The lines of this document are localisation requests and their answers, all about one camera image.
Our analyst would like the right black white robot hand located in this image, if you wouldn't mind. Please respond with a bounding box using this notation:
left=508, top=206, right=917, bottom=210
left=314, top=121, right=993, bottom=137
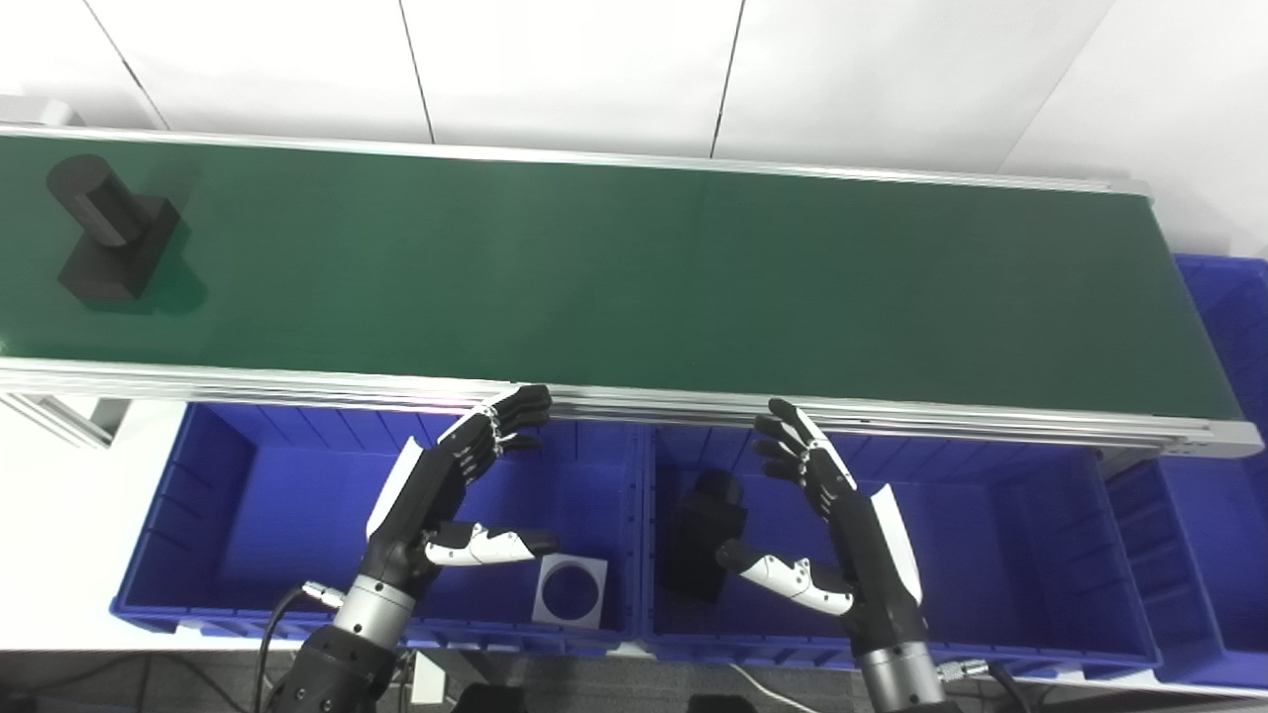
left=715, top=398, right=928, bottom=656

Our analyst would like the thin white cable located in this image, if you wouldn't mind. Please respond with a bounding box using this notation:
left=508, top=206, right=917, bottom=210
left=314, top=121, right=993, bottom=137
left=727, top=661, right=795, bottom=713

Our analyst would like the grey conveyor end housing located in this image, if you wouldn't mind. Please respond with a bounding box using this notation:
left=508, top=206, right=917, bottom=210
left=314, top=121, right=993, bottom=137
left=0, top=95, right=82, bottom=128

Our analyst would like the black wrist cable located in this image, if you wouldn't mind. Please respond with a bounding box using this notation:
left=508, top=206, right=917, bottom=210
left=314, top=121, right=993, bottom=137
left=255, top=582, right=349, bottom=713
left=935, top=658, right=1037, bottom=713

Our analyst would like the green conveyor belt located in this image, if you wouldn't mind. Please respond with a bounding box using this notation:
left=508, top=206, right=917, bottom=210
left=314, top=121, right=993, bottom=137
left=0, top=121, right=1265, bottom=459
left=0, top=134, right=1245, bottom=423

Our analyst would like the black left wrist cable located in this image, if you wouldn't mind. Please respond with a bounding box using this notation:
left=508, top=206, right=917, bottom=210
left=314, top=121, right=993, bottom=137
left=255, top=582, right=349, bottom=713

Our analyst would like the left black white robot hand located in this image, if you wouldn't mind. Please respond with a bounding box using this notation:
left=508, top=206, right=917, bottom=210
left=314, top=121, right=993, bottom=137
left=362, top=384, right=559, bottom=595

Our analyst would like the grey square plate with hole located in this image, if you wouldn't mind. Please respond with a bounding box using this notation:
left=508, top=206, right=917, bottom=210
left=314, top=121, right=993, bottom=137
left=531, top=554, right=609, bottom=629

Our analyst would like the blue plastic bin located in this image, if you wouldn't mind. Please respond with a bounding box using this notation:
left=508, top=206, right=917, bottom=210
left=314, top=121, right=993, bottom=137
left=111, top=401, right=651, bottom=657
left=1104, top=255, right=1268, bottom=690
left=642, top=424, right=1163, bottom=686

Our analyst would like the small white box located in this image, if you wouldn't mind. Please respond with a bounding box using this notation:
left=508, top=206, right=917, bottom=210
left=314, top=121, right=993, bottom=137
left=408, top=651, right=450, bottom=706

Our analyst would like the black cylinder-on-block part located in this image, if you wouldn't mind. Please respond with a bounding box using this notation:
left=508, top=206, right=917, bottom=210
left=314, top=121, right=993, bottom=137
left=672, top=469, right=756, bottom=604
left=47, top=153, right=183, bottom=302

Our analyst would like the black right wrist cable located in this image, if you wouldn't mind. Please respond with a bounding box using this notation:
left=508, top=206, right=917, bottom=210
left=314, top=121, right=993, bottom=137
left=935, top=658, right=1037, bottom=713

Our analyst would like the aluminium conveyor support leg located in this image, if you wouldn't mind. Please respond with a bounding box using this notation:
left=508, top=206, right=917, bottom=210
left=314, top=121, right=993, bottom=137
left=0, top=394, right=132, bottom=450

